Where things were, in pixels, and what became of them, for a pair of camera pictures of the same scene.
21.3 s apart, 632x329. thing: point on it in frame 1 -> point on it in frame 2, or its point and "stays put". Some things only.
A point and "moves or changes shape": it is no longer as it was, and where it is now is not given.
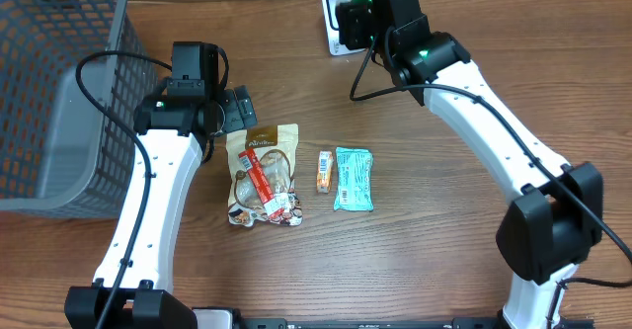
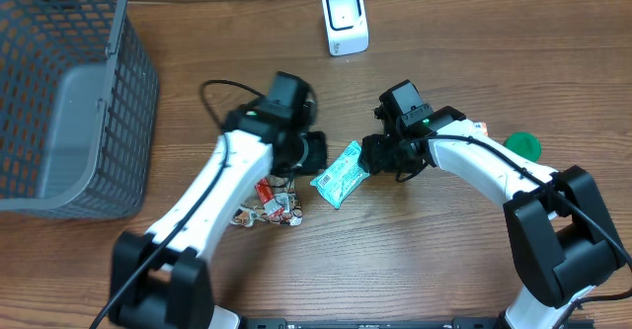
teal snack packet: x=354 y=179 moves or changes shape
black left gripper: x=238 y=113 -> x=316 y=152
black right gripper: x=348 y=31 -> x=372 y=161
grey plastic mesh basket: x=61 y=156 stays put
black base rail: x=399 y=323 stays put
